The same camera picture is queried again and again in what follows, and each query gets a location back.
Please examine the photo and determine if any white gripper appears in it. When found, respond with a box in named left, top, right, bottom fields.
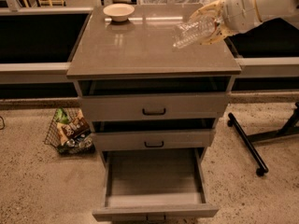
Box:
left=189, top=0, right=261, bottom=45

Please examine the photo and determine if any grey top drawer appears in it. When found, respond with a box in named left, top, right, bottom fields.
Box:
left=79, top=77, right=229, bottom=121

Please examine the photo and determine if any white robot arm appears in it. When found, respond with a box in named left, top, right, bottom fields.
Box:
left=190, top=0, right=298, bottom=45

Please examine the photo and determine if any grey drawer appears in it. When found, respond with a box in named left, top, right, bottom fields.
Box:
left=79, top=77, right=229, bottom=121
left=93, top=147, right=218, bottom=222
left=92, top=118, right=215, bottom=151

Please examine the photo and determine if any metal railing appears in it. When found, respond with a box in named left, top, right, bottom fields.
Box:
left=0, top=0, right=299, bottom=85

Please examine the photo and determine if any clear plastic water bottle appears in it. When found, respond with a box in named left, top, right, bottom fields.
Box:
left=173, top=15, right=216, bottom=49

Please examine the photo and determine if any brown snack bag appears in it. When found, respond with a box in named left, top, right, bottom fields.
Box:
left=57, top=110, right=90, bottom=145

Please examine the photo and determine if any black middle drawer handle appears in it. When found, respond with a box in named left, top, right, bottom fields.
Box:
left=144, top=141, right=164, bottom=148

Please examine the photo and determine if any grey drawer cabinet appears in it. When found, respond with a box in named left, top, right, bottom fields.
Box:
left=67, top=6, right=240, bottom=155

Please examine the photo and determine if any wire basket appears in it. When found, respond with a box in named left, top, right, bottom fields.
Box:
left=44, top=108, right=95, bottom=156

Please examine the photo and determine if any black wheeled stand base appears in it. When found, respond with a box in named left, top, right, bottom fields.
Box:
left=227, top=102, right=299, bottom=176

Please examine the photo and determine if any white ceramic bowl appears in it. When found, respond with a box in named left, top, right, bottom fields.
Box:
left=103, top=4, right=135, bottom=22

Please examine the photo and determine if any black drawer handle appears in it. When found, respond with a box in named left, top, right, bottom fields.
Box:
left=142, top=108, right=166, bottom=116
left=144, top=141, right=164, bottom=148

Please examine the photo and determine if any black top drawer handle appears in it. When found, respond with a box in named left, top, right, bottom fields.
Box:
left=142, top=108, right=166, bottom=116

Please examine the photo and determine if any green snack bag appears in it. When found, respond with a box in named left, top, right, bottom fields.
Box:
left=54, top=108, right=70, bottom=124

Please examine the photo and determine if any grey bottom drawer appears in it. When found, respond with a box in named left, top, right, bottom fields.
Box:
left=93, top=147, right=218, bottom=222

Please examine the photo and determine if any grey middle drawer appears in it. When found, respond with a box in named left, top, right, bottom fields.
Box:
left=92, top=118, right=215, bottom=151

